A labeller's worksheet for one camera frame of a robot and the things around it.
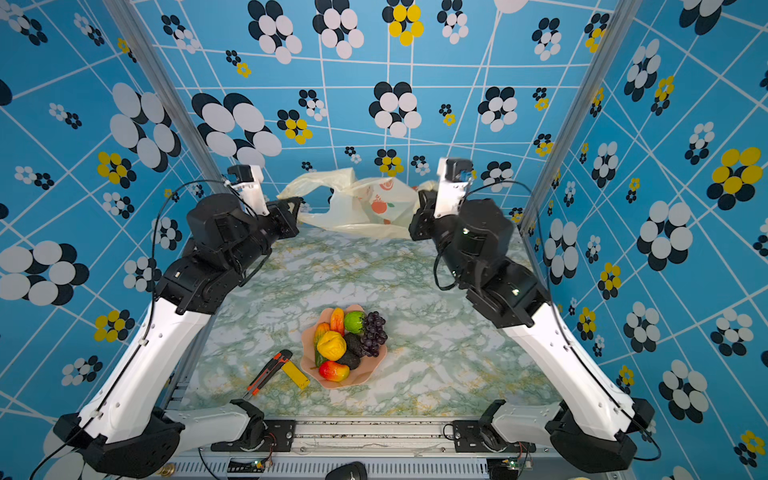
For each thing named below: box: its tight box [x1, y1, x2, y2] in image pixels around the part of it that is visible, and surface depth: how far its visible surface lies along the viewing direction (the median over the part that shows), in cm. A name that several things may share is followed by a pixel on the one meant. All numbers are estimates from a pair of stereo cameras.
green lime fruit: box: [344, 311, 365, 334], surface depth 86 cm
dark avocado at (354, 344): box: [345, 332, 364, 358], surface depth 85 cm
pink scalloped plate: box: [300, 305, 388, 388], surface depth 84 cm
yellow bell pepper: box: [317, 331, 347, 361], surface depth 80 cm
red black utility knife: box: [243, 349, 293, 400], surface depth 86 cm
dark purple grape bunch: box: [360, 311, 388, 358], surface depth 83 cm
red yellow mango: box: [319, 361, 351, 382], surface depth 80 cm
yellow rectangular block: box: [282, 360, 311, 390], surface depth 84 cm
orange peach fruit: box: [330, 307, 345, 337], surface depth 88 cm
